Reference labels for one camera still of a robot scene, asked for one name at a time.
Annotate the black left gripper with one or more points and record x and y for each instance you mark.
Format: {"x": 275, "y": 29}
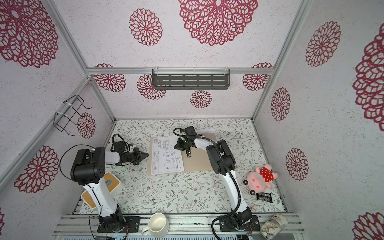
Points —
{"x": 141, "y": 155}

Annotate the white wooden-top tissue box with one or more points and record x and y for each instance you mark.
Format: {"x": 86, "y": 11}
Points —
{"x": 113, "y": 184}

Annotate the pink pig plush toy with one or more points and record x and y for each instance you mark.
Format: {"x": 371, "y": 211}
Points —
{"x": 260, "y": 179}

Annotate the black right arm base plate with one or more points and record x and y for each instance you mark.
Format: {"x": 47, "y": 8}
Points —
{"x": 240, "y": 222}

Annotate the white ceramic mug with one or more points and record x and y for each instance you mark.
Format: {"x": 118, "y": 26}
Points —
{"x": 158, "y": 226}

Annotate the black wire wall rack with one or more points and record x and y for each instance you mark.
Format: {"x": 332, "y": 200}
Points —
{"x": 64, "y": 118}

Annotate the white technical drawing sheet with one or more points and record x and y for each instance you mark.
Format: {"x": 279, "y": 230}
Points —
{"x": 165, "y": 159}

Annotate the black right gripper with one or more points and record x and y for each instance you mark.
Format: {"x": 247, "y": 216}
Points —
{"x": 178, "y": 145}

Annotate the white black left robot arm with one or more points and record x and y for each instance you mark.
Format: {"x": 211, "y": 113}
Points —
{"x": 89, "y": 168}

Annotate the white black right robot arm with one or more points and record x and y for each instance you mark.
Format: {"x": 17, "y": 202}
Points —
{"x": 222, "y": 163}

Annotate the white printed text sheet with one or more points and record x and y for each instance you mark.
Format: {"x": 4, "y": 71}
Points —
{"x": 206, "y": 131}

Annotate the beige manila folder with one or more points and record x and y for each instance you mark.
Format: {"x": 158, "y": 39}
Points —
{"x": 198, "y": 161}

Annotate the marbled patterned cup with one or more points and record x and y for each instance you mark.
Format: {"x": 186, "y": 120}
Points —
{"x": 271, "y": 228}

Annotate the grey slotted wall shelf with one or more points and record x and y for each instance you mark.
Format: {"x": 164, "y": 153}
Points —
{"x": 191, "y": 79}

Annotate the small black card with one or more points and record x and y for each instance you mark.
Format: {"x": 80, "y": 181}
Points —
{"x": 266, "y": 197}

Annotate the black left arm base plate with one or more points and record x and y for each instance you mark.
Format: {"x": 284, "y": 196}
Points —
{"x": 117, "y": 223}

